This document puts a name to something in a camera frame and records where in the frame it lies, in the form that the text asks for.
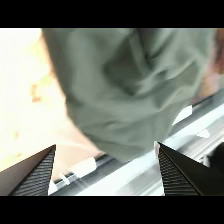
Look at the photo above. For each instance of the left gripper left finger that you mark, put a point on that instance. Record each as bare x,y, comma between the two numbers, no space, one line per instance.
31,176

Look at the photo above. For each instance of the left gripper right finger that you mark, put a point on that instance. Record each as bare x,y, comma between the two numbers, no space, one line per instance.
186,176

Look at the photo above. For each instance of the grey-green shirt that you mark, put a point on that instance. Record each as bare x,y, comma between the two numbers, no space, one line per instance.
133,90

